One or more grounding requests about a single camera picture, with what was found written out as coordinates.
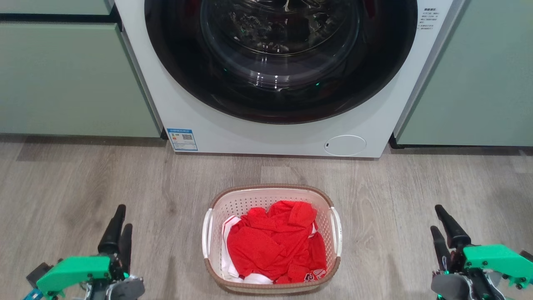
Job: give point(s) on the round white filter cover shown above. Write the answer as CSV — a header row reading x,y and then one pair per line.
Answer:
x,y
344,145

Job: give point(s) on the red mesh jersey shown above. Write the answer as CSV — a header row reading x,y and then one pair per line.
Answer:
x,y
270,246

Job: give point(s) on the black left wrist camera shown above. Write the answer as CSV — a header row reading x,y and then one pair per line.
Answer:
x,y
38,273

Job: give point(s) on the narrow green cabinet drawer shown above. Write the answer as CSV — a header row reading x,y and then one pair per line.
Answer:
x,y
50,6

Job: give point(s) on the white brown-rimmed laundry basket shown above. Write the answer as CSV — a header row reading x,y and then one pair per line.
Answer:
x,y
254,202

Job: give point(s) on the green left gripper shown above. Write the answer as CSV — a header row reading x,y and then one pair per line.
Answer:
x,y
70,271

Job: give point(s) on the black round washing machine door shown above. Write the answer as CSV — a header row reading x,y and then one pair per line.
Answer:
x,y
279,62

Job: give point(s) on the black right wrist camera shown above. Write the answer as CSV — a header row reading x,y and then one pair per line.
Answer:
x,y
527,255

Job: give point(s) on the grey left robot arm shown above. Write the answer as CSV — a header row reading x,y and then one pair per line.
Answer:
x,y
125,288

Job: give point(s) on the tall green cabinet panel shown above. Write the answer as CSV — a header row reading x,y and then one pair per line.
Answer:
x,y
479,83

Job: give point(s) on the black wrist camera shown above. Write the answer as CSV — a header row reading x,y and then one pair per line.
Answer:
x,y
527,255
38,273

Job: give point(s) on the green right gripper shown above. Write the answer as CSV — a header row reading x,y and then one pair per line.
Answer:
x,y
495,258

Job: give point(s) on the white garment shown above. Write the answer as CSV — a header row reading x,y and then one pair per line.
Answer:
x,y
227,266

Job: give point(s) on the white front-load washing machine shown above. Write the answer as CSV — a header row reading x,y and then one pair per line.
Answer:
x,y
250,137

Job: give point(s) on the blue energy label sticker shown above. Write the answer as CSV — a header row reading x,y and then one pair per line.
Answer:
x,y
182,139

